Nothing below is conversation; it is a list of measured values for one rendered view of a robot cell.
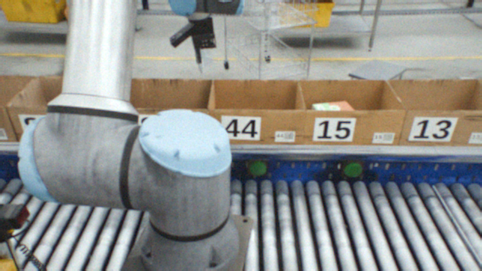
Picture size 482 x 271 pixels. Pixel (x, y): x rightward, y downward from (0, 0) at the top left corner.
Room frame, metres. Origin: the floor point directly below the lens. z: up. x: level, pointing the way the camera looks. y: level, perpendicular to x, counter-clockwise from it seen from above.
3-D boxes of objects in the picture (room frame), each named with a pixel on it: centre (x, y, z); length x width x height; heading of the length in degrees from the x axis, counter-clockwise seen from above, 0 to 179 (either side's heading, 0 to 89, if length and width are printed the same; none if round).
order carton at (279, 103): (1.61, -0.06, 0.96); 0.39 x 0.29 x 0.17; 89
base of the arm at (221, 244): (0.59, 0.10, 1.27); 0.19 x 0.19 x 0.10
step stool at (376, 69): (3.21, -1.21, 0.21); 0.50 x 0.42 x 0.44; 47
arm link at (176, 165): (0.59, 0.10, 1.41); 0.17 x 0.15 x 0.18; 83
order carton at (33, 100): (1.63, 0.72, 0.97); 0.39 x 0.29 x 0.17; 89
